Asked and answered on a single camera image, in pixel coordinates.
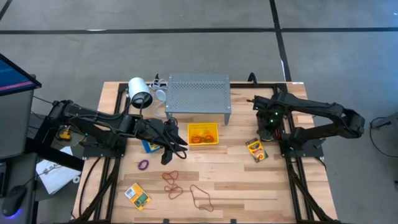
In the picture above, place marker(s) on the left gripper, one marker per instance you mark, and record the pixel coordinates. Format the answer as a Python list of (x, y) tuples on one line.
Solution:
[(154, 130)]

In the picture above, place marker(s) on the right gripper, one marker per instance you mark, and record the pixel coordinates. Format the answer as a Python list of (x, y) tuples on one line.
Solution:
[(270, 119)]

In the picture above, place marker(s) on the orange spiral band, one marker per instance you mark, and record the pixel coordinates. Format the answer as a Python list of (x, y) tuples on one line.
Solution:
[(192, 137), (199, 135)]

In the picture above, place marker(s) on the blue plastic basket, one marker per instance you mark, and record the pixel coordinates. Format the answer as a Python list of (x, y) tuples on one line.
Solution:
[(144, 147)]

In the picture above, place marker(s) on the green rubber band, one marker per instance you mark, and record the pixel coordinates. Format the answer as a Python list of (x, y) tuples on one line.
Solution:
[(203, 136)]

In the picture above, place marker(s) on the purple rubber band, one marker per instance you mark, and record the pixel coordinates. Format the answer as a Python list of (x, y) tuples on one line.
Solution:
[(139, 165)]

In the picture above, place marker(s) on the orange-red spiral band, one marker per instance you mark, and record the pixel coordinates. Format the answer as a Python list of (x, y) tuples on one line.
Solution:
[(277, 136), (209, 142)]

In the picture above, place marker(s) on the large red rubber band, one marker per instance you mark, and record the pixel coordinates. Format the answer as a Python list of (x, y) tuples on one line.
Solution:
[(191, 191)]

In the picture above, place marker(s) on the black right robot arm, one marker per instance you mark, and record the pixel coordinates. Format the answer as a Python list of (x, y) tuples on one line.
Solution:
[(326, 109)]

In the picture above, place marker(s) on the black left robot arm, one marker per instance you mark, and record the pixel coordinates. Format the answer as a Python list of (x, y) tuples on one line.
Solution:
[(93, 115)]

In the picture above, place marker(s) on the yellow plastic basket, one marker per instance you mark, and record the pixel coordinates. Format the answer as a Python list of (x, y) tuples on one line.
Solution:
[(202, 126)]

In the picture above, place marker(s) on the grey perforated metal riser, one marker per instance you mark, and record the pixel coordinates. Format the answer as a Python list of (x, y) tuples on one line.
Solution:
[(199, 93)]

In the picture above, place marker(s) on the white tape roll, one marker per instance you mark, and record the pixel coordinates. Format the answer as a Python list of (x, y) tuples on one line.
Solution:
[(76, 177)]

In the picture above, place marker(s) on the black metal stand beam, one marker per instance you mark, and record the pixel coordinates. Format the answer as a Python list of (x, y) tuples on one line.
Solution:
[(56, 155)]

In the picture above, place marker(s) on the white paper booklet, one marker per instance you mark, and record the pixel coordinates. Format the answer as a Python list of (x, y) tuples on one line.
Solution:
[(56, 177)]

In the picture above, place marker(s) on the computer monitor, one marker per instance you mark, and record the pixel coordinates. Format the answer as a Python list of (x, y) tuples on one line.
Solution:
[(15, 124)]

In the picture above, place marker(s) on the black computer mouse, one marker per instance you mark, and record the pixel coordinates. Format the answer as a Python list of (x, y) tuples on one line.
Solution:
[(14, 199)]

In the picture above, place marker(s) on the black aluminium table frame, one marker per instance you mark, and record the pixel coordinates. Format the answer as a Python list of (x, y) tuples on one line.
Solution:
[(242, 85)]

